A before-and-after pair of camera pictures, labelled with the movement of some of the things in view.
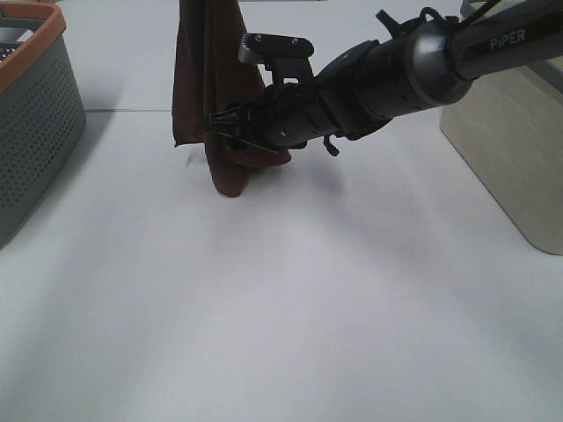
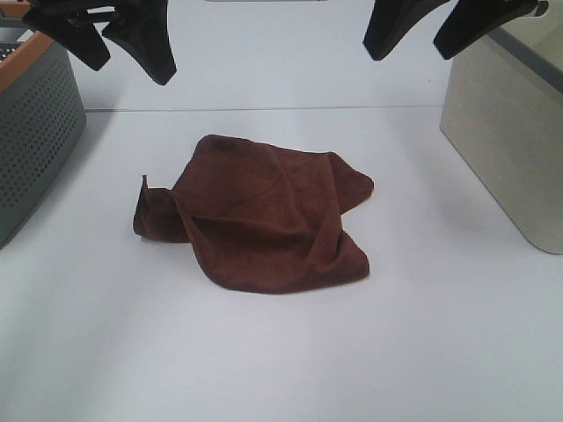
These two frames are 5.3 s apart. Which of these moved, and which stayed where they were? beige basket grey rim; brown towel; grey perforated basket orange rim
Moved: brown towel
Stayed: grey perforated basket orange rim; beige basket grey rim
